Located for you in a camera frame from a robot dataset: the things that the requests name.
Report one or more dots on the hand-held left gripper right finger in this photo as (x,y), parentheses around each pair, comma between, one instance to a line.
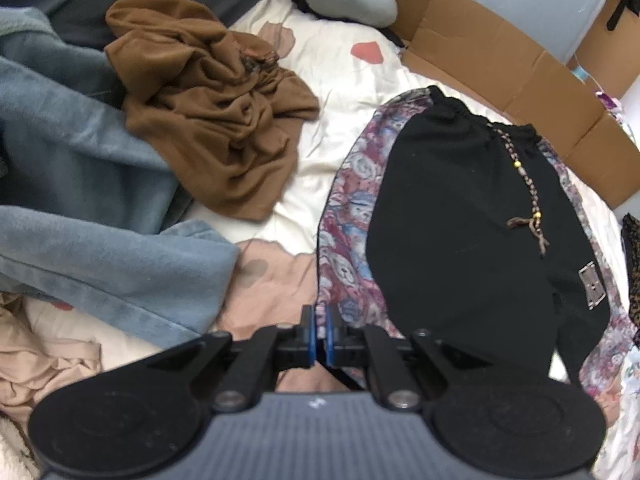
(330,335)

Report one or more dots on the brown cloth garment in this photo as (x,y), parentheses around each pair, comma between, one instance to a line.
(210,110)

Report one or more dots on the blue denim garment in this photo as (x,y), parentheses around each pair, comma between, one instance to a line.
(80,170)

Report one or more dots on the flattened cardboard box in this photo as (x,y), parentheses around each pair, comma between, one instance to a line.
(500,65)

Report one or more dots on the blue face mask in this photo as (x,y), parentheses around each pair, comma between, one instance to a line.
(581,72)

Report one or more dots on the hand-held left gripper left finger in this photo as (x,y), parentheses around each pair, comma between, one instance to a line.
(310,335)

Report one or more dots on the beige cloth garment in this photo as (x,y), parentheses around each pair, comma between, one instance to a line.
(40,360)

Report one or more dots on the floral printed garment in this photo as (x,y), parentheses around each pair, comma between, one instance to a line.
(345,220)

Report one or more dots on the leopard print cloth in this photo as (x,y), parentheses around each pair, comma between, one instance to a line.
(632,280)

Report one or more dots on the cream bed sheet red hearts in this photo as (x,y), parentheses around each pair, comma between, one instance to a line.
(330,80)

